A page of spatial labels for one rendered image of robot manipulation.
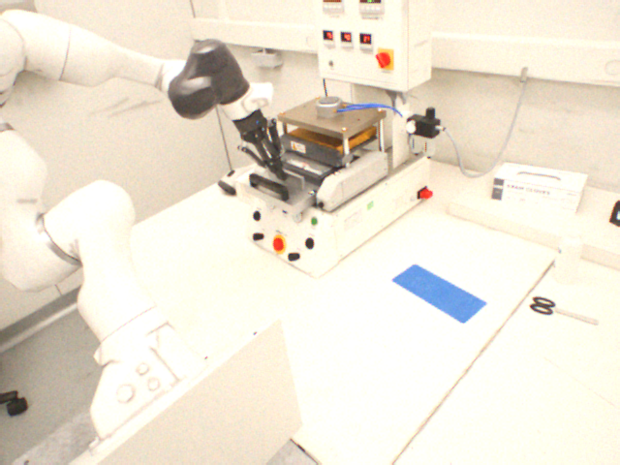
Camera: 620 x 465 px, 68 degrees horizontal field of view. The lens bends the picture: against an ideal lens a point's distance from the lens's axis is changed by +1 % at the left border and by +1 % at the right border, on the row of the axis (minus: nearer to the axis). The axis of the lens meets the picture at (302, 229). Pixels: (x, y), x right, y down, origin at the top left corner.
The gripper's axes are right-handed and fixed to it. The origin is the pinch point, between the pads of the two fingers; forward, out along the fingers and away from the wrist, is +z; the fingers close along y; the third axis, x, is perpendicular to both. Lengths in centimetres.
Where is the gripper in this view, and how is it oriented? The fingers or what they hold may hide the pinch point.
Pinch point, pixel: (277, 170)
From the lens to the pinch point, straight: 128.0
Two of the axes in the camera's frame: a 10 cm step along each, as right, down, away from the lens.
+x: 6.6, 3.5, -6.6
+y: -6.5, 7.1, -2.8
